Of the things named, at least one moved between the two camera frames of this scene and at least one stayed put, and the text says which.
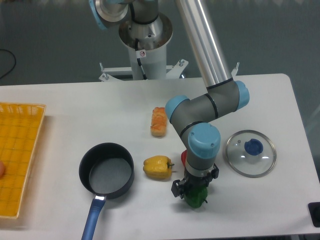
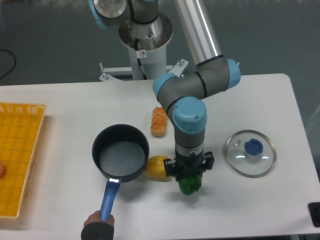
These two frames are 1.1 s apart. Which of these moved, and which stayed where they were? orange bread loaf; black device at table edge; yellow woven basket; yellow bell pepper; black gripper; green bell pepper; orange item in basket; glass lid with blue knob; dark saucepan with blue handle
Moved: dark saucepan with blue handle; green bell pepper; black gripper
Stayed: orange bread loaf; yellow woven basket; black device at table edge; orange item in basket; glass lid with blue knob; yellow bell pepper
